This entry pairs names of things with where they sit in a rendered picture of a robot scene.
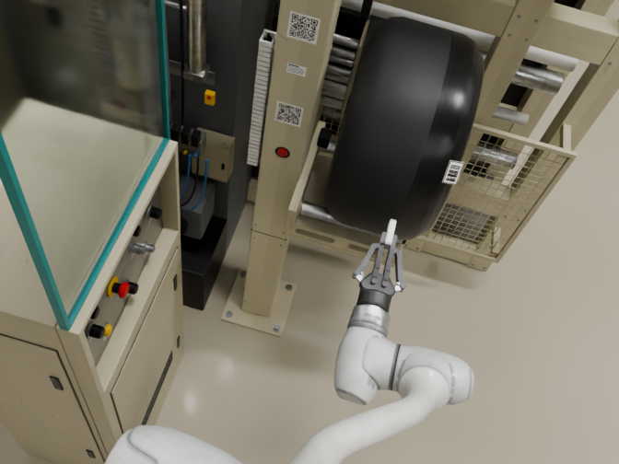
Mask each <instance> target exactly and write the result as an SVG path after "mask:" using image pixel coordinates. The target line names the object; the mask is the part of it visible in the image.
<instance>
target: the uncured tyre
mask: <svg viewBox="0 0 619 464"><path fill-rule="evenodd" d="M483 77H484V58H483V56H482V54H481V53H480V52H479V50H478V48H477V46H476V44H475V42H474V41H473V40H472V39H471V38H469V37H467V36H466V35H464V34H463V33H460V32H457V31H453V30H450V29H443V28H441V27H437V26H434V25H430V24H427V23H424V22H421V21H417V20H414V19H410V18H408V17H390V18H388V19H386V20H384V21H382V22H380V23H379V24H378V25H376V26H375V27H374V29H373V30H372V32H371V34H370V36H369V38H368V41H367V43H366V46H365V49H364V51H363V54H362V57H361V60H360V64H359V67H358V69H357V73H356V78H355V82H354V84H353V87H352V91H351V94H350V98H349V100H348V103H347V107H346V110H345V116H344V119H343V122H342V126H341V129H340V133H339V135H338V139H337V143H336V146H335V149H334V152H333V159H332V162H331V165H330V169H329V173H328V176H327V180H326V184H325V193H324V205H325V206H326V208H327V209H328V211H329V213H330V214H331V216H332V218H333V219H335V220H337V221H338V222H340V223H341V224H344V225H347V226H352V227H356V228H359V229H363V230H366V231H368V232H372V233H375V234H379V235H381V234H382V232H387V228H388V224H389V222H390V220H391V219H393V220H396V221H397V222H396V226H395V229H394V234H393V235H396V236H397V239H407V240H411V239H413V238H416V237H418V236H420V235H422V234H424V233H426V232H427V231H428V230H429V229H430V228H431V227H432V226H433V225H434V223H435V221H436V220H437V218H438V215H439V214H440V212H441V210H442V208H443V205H444V203H445V202H446V200H447V198H448V195H449V193H450V189H451V187H452V184H448V183H442V181H443V178H444V175H445V172H446V170H447V167H448V164H449V162H450V160H454V161H459V162H461V161H462V158H463V156H464V153H465V150H466V146H467V144H468V141H469V138H470V134H471V131H472V128H473V122H474V118H475V114H476V111H477V107H478V102H479V98H480V94H481V89H482V84H483ZM346 222H348V223H346ZM350 223H351V224H350ZM353 224H354V225H353Z"/></svg>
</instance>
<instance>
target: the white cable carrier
mask: <svg viewBox="0 0 619 464"><path fill-rule="evenodd" d="M275 38H276V32H274V31H271V30H268V29H265V30H264V31H263V35H262V36H261V38H260V40H259V51H258V58H257V59H258V60H257V70H256V78H255V84H254V96H253V103H252V104H253V105H252V114H251V131H250V141H249V148H248V158H247V164H250V165H253V166H256V167H257V166H258V163H259V161H261V153H262V146H263V132H264V125H265V118H266V111H267V103H268V96H269V88H270V81H271V73H272V66H273V59H274V46H275Z"/></svg>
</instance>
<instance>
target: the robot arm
mask: <svg viewBox="0 0 619 464"><path fill-rule="evenodd" d="M396 222H397V221H396V220H393V219H391V220H390V222H389V224H388V228H387V232H382V234H381V236H380V243H378V244H376V243H372V245H371V247H370V248H369V250H368V253H367V255H366V256H365V258H364V260H363V261H362V263H361V264H360V266H359V267H358V268H357V269H356V270H354V272H353V274H352V278H353V279H357V280H358V281H359V287H360V291H359V295H358V299H357V303H356V306H354V308H353V310H352V315H351V317H350V320H349V323H348V325H347V330H346V333H345V336H344V338H343V339H342V340H341V343H340V346H339V349H338V353H337V356H336V362H335V369H334V387H335V391H336V393H337V395H338V397H339V398H341V399H342V400H345V401H348V402H351V403H354V404H357V405H367V404H368V403H369V402H371V401H372V400H373V399H374V398H375V397H376V395H377V392H378V389H384V390H392V391H395V392H398V393H399V394H400V396H401V397H402V399H401V400H397V401H395V402H392V403H389V404H386V405H384V406H381V407H378V408H376V409H373V410H370V411H367V412H362V413H360V414H357V415H354V416H351V417H348V418H345V419H343V420H341V421H338V422H336V423H332V424H330V425H328V426H326V427H324V428H323V429H321V430H320V431H319V432H317V433H316V434H315V435H313V436H312V437H311V438H310V439H309V440H308V441H307V442H306V443H305V444H304V445H303V446H302V447H301V448H300V450H299V451H298V452H297V453H296V455H295V456H294V457H293V458H292V459H290V461H289V462H288V463H287V464H339V463H340V462H341V461H342V460H344V459H345V458H347V457H349V456H350V455H352V454H354V453H356V452H357V451H359V450H362V449H364V448H366V447H369V446H372V445H374V444H376V443H378V442H380V441H382V440H384V439H386V438H389V437H391V436H393V435H397V434H399V433H400V432H402V431H404V430H407V429H409V428H411V427H413V426H415V425H417V424H419V423H421V422H422V421H424V420H425V419H426V417H427V416H428V415H429V414H430V413H431V412H434V411H437V410H439V409H440V408H441V407H443V406H445V405H457V404H460V403H463V402H466V401H467V400H468V399H469V398H470V397H471V396H472V393H473V382H474V377H473V371H472V369H471V368H470V366H469V365H468V364H467V363H466V362H464V361H463V360H461V359H460V358H459V357H457V356H455V355H452V354H448V353H444V352H441V351H438V350H434V349H429V348H426V347H420V346H413V345H402V344H398V343H395V342H390V341H388V340H386V338H387V334H388V333H387V332H388V328H389V324H390V319H391V316H390V315H389V309H390V305H391V298H392V297H393V296H394V294H395V293H397V292H403V290H404V289H405V287H406V285H405V282H404V280H403V254H402V251H401V250H399V249H396V247H395V246H396V241H397V236H396V235H393V234H394V229H395V226H396ZM384 249H388V250H389V251H388V255H387V259H386V262H385V267H384V271H383V274H381V273H379V270H380V262H381V258H382V254H383V250H384ZM374 250H376V251H377V254H376V259H375V262H374V266H373V270H372V273H370V274H369V275H367V276H366V277H365V278H362V276H363V271H364V269H365V268H366V266H367V264H368V261H369V259H370V258H371V256H372V254H373V252H374ZM393 255H394V256H395V278H396V284H395V287H394V286H393V284H392V282H391V279H390V277H389V276H390V270H391V263H392V259H393ZM104 464H244V463H242V462H240V461H239V460H238V459H236V458H234V457H233V456H232V455H230V454H229V453H227V452H226V451H224V450H222V449H220V448H218V447H215V446H213V445H211V444H209V443H207V442H205V441H204V440H202V439H200V438H197V437H195V436H193V435H189V434H186V433H184V432H182V431H180V430H177V429H174V428H171V427H167V426H162V425H138V426H136V428H132V429H129V430H128V431H126V432H125V433H123V435H122V436H121V437H120V438H119V440H118V441H117V442H116V444H115V445H114V447H113V449H112V450H111V453H110V454H109V455H108V457H107V459H106V461H105V463H104Z"/></svg>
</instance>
